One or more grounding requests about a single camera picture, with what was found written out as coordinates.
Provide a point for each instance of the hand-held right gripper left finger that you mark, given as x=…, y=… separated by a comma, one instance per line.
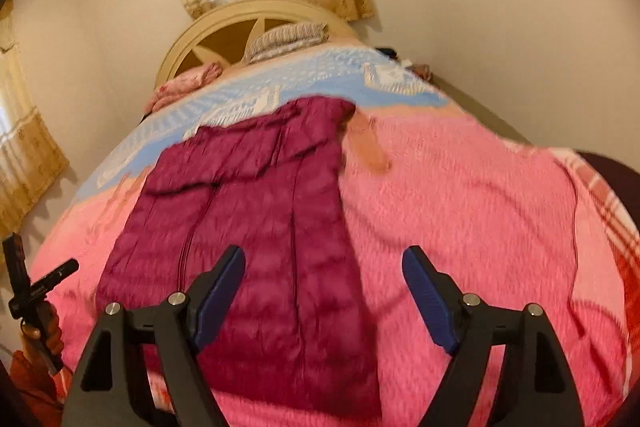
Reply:
x=220, y=287

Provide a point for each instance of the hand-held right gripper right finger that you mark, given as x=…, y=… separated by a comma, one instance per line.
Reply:
x=425, y=297

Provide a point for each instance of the magenta puffer jacket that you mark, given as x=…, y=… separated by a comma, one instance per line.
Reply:
x=260, y=207

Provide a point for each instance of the person's left forearm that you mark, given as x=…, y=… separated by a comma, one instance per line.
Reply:
x=35, y=387

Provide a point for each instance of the person's left hand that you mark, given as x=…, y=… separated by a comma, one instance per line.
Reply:
x=50, y=334

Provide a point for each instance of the bed with pink blue cover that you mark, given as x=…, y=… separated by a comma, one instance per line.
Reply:
x=475, y=207

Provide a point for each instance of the beige floral side curtain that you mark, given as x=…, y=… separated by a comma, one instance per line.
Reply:
x=25, y=147

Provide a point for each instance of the red plaid cloth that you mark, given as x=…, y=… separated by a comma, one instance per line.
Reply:
x=615, y=227

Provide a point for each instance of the pink floral folded quilt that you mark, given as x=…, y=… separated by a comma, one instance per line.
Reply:
x=180, y=84

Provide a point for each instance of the dark maroon round object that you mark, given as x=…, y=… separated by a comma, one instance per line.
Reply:
x=620, y=172

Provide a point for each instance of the cream arched bed headboard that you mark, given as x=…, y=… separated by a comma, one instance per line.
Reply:
x=180, y=52

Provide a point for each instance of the dark object beside bed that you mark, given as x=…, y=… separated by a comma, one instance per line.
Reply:
x=387, y=53

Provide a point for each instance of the striped pillow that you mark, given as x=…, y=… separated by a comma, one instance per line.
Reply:
x=285, y=41

